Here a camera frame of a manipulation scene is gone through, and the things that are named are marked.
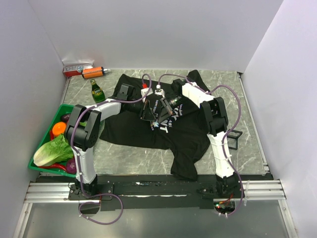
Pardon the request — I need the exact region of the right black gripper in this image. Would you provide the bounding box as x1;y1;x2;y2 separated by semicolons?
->
158;95;189;124

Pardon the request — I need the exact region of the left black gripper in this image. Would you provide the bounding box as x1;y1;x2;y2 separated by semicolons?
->
127;98;157;122

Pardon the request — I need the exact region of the black printed t-shirt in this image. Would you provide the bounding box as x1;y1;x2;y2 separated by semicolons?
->
99;69;214;180

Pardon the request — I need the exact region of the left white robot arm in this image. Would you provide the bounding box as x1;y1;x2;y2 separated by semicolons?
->
64;85;152;199

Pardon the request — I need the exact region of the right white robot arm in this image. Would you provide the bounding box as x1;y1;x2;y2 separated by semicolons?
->
154;78;239;198

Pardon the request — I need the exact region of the green glass bottle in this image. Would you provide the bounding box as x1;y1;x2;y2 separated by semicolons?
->
90;79;106;104

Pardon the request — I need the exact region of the orange cylinder tool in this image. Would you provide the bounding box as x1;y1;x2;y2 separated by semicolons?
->
81;66;111;79

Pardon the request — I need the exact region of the dark purple eggplant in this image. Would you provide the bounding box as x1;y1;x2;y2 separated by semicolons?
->
60;113;71;123

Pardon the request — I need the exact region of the green plastic tray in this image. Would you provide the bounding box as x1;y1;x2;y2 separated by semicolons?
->
27;104;106;178

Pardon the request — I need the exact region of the red white cardboard box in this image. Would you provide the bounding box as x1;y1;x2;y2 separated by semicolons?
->
63;62;94;77

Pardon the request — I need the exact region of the orange fruit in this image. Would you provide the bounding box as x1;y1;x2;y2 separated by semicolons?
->
52;121;67;137

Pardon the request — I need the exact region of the purple red onion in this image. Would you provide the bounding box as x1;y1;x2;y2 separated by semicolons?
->
65;158;77;174

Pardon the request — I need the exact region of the lettuce head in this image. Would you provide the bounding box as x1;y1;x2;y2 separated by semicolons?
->
33;134;74;167

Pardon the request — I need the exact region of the red chili pepper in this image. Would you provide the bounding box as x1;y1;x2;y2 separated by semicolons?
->
40;163;67;172

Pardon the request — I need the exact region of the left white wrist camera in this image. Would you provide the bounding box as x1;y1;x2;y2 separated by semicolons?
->
141;83;153;102

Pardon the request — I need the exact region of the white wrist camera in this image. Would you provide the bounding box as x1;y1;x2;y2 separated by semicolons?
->
154;84;165;99
141;83;153;102

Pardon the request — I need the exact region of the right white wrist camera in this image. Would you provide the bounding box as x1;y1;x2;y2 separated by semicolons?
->
154;84;165;99

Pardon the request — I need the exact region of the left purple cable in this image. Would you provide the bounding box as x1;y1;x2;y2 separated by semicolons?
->
70;73;152;225

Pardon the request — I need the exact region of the purple cable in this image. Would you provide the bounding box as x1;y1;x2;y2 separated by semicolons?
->
157;73;245;219
70;73;152;225

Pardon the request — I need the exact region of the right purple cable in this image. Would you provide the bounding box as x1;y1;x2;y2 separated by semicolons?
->
157;73;245;219

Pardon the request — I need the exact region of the black wire frame cube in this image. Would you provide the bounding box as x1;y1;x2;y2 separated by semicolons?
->
227;130;243;151

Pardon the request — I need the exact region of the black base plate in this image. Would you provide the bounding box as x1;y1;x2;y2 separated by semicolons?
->
68;175;245;211

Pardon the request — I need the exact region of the aluminium rail frame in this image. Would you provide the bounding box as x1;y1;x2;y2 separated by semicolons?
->
24;180;286;203

